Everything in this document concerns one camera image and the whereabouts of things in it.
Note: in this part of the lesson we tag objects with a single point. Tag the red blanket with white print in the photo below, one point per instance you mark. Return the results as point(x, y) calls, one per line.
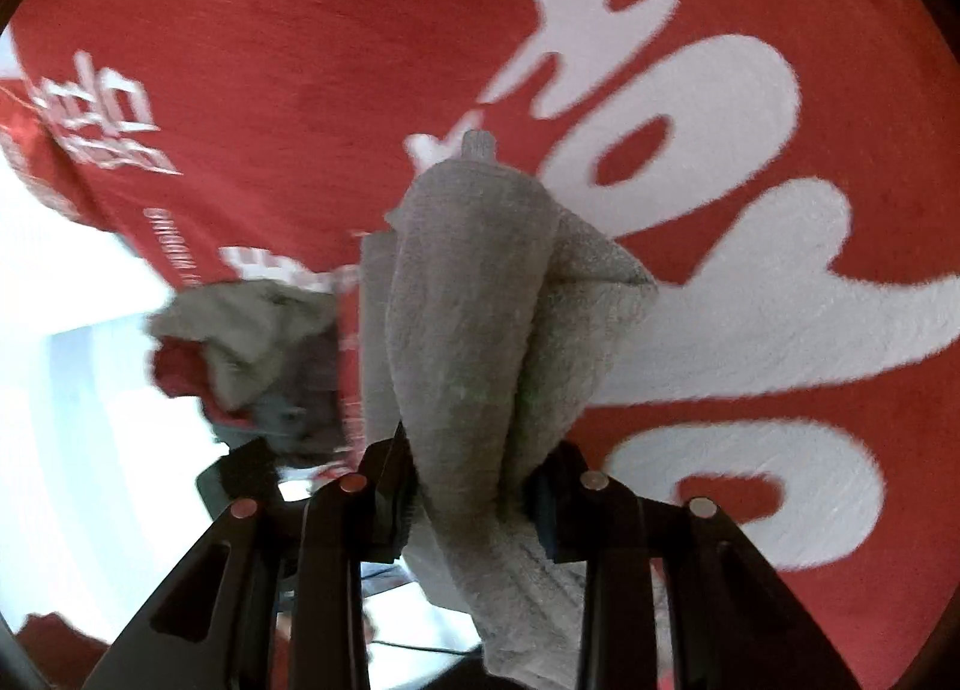
point(300, 60)

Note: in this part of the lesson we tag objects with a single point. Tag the small grey towel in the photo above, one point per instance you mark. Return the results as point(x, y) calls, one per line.
point(465, 300)

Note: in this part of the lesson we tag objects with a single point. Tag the crumpled grey cloth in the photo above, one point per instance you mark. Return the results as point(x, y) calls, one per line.
point(255, 322)

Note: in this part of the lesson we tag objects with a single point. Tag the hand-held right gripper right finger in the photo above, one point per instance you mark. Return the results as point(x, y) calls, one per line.
point(555, 510)

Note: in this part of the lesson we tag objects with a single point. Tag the blue-grey cloth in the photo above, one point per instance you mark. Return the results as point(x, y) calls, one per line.
point(300, 397)

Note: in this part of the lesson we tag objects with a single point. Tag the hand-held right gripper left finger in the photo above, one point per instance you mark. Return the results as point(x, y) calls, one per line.
point(386, 502)

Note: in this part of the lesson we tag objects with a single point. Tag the small red cloth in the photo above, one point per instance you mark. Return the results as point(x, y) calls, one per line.
point(180, 367)

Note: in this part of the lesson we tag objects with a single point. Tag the black object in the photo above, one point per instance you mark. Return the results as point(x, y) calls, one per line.
point(240, 469)

